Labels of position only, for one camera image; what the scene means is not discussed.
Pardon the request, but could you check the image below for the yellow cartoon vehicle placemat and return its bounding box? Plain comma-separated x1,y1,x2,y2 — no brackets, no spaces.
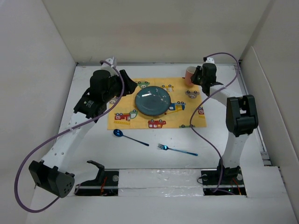
107,77,202,130

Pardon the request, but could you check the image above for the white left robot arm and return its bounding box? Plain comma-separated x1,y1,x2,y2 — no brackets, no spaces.
28,70,128,198

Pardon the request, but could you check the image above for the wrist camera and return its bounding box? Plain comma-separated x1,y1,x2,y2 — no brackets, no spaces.
203,56,215,64
100,56,117,68

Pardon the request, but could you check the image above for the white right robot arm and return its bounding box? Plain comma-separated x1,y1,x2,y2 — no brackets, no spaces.
185,57,258,186

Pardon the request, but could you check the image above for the blue metal spoon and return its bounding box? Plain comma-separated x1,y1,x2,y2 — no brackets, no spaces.
113,129,150,147

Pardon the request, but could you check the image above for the blue metal fork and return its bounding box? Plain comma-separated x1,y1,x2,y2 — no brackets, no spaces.
157,144,198,156

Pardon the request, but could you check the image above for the pink cup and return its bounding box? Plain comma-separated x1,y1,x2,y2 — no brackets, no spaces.
184,66,196,87

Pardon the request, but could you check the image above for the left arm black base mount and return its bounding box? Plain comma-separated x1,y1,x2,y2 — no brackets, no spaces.
74,160,120,196

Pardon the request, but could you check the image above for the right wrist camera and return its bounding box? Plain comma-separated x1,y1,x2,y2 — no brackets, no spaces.
203,56,215,64

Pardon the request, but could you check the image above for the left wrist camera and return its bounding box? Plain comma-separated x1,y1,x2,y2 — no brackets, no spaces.
100,56,117,68

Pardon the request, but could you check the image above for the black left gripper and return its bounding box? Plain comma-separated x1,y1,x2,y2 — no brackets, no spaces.
103,70,136,102

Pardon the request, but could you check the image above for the dark teal round plate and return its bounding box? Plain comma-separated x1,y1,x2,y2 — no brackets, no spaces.
135,86,171,117

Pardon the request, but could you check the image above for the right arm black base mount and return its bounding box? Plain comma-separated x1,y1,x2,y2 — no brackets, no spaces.
197,167,247,196

